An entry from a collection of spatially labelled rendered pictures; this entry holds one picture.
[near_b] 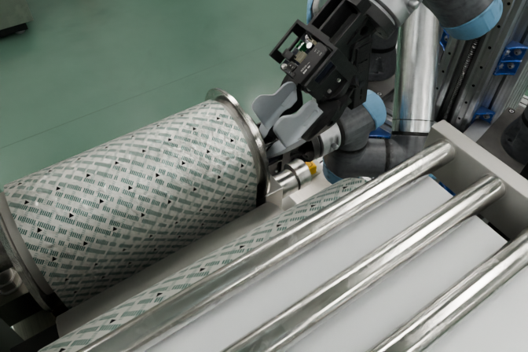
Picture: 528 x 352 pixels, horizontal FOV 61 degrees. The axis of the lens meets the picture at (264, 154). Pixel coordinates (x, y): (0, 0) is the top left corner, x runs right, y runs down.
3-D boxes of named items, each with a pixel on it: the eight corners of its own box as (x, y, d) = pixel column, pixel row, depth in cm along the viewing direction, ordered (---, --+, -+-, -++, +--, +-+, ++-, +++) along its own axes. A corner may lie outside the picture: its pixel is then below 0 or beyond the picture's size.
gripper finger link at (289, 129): (242, 145, 53) (290, 82, 51) (269, 158, 57) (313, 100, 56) (258, 161, 51) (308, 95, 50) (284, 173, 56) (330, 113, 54)
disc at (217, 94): (270, 219, 57) (271, 136, 46) (266, 221, 57) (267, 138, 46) (212, 148, 66) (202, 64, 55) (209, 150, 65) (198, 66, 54)
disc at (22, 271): (69, 332, 47) (11, 262, 37) (64, 335, 47) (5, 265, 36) (31, 232, 56) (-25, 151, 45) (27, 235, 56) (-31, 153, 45)
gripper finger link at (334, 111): (284, 123, 55) (328, 66, 54) (291, 127, 57) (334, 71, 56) (309, 144, 53) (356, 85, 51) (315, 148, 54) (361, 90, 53)
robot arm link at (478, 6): (470, -26, 64) (441, -82, 57) (521, 14, 57) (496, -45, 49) (423, 13, 67) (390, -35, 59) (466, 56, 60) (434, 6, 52)
